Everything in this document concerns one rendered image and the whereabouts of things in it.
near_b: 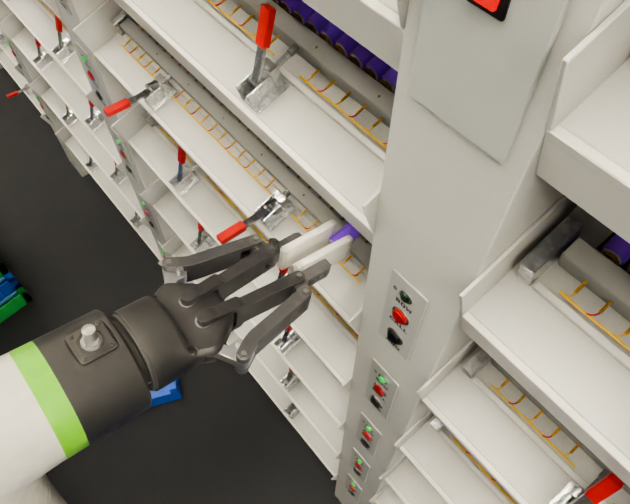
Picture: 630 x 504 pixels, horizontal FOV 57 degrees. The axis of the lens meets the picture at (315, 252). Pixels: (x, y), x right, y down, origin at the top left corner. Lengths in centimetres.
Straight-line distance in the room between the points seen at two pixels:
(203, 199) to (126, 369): 56
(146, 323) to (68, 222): 155
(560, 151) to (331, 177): 25
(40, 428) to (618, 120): 40
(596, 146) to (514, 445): 38
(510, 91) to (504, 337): 21
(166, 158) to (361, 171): 60
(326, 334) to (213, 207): 29
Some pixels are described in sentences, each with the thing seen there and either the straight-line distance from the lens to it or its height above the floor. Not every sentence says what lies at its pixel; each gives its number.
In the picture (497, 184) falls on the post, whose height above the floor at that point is 126.
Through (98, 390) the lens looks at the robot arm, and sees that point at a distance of 46.
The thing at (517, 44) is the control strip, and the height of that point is 135.
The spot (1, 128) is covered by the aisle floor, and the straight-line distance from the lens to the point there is 241.
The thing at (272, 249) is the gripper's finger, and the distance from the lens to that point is 56.
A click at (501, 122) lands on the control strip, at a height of 130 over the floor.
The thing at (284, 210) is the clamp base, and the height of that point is 95.
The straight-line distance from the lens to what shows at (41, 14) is 144.
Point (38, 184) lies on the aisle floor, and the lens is 216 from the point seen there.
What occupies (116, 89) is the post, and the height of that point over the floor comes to 85.
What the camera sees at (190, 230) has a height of 56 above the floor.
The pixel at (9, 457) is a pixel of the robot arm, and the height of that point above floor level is 111.
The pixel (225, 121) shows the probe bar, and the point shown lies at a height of 97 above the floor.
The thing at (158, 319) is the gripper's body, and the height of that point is 109.
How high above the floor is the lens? 151
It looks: 57 degrees down
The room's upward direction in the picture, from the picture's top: straight up
